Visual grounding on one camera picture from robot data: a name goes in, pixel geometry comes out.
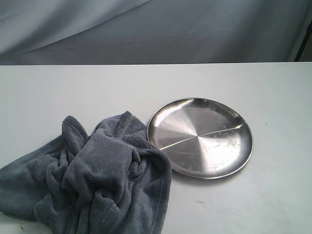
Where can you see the round stainless steel plate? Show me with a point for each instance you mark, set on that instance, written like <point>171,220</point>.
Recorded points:
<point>202,138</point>

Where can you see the grey-blue fleece towel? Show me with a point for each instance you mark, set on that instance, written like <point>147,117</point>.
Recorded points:
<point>113,181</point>

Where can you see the grey backdrop cloth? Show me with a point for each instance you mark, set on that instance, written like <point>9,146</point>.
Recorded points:
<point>67,32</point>

